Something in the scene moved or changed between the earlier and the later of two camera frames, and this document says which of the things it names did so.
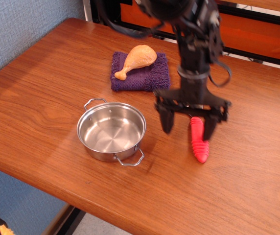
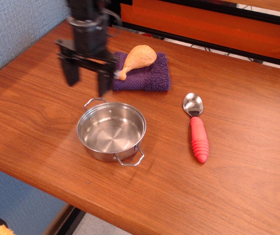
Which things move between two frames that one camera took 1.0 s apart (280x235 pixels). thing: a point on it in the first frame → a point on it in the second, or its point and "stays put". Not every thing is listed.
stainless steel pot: [108, 129] stays put
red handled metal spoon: [200, 146] stays put
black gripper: [193, 95] → [88, 48]
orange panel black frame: [263, 30] stays put
